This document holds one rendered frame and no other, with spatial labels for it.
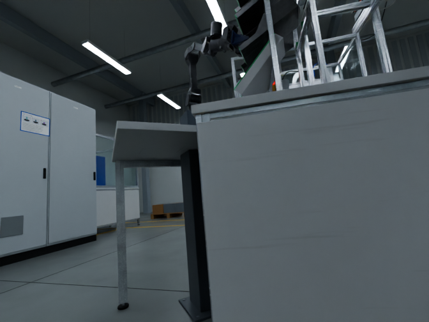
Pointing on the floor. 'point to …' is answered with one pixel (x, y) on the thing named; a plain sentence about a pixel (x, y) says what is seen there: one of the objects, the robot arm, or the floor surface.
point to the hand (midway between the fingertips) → (243, 41)
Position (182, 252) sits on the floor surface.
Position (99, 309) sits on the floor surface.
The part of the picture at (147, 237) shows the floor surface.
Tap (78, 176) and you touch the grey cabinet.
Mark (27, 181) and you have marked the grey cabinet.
